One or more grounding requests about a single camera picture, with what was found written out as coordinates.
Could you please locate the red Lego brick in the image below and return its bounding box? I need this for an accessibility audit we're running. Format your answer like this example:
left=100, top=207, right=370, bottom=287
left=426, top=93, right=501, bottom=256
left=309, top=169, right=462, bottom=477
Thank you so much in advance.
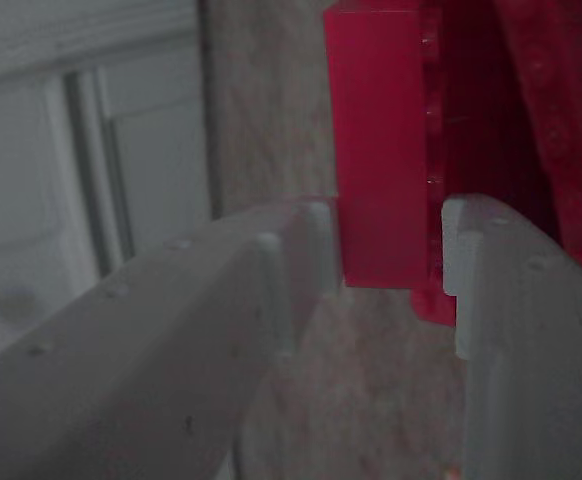
left=322, top=6, right=458, bottom=329

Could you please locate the white panelled door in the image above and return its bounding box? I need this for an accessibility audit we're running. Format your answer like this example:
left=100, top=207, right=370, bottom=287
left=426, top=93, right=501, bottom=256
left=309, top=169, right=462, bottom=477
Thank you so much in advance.
left=0, top=0, right=213, bottom=372

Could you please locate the red container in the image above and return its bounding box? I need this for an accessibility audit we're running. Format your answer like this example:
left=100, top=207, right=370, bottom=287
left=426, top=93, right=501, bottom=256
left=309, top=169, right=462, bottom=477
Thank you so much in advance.
left=438, top=0, right=582, bottom=297

